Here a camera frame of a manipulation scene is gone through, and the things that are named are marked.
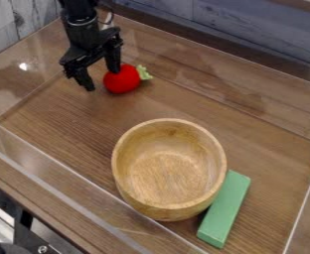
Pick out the green rectangular block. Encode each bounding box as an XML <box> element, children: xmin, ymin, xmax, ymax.
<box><xmin>197</xmin><ymin>170</ymin><xmax>251</xmax><ymax>249</ymax></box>

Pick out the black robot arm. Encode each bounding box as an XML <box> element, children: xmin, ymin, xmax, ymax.
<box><xmin>59</xmin><ymin>0</ymin><xmax>123</xmax><ymax>91</ymax></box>

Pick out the red plush strawberry toy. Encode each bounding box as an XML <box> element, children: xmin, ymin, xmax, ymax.
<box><xmin>103</xmin><ymin>63</ymin><xmax>154</xmax><ymax>94</ymax></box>

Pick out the black metal table frame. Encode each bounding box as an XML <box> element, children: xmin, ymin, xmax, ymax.
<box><xmin>14</xmin><ymin>210</ymin><xmax>62</xmax><ymax>254</ymax></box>

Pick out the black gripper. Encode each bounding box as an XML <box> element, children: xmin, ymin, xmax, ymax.
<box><xmin>60</xmin><ymin>18</ymin><xmax>123</xmax><ymax>91</ymax></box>

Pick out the clear acrylic enclosure wall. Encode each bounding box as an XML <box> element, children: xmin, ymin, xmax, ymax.
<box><xmin>0</xmin><ymin>19</ymin><xmax>310</xmax><ymax>254</ymax></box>

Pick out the wooden bowl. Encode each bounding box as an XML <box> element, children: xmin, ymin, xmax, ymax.
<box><xmin>111</xmin><ymin>118</ymin><xmax>228</xmax><ymax>221</ymax></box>

